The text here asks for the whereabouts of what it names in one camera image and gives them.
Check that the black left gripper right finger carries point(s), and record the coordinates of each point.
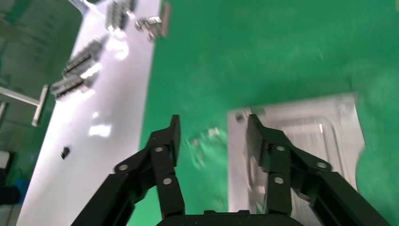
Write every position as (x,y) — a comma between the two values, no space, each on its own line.
(277,162)

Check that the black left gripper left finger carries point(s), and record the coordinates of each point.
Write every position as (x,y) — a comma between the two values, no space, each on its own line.
(165,162)

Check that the metal bracket with curved cutout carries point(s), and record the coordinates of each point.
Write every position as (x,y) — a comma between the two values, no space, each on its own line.
(311,118)

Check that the white board sheet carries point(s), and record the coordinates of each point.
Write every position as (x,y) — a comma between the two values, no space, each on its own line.
(93,156)

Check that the small black plastic part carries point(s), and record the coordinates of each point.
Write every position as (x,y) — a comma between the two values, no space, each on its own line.
(65,153)

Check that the green table cloth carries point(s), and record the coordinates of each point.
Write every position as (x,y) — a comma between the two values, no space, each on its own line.
(249,46)

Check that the silver binder clip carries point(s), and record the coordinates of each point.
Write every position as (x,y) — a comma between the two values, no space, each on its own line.
(152,25)

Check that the grey metal frame bar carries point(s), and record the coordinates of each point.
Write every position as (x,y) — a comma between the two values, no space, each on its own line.
(39,107)

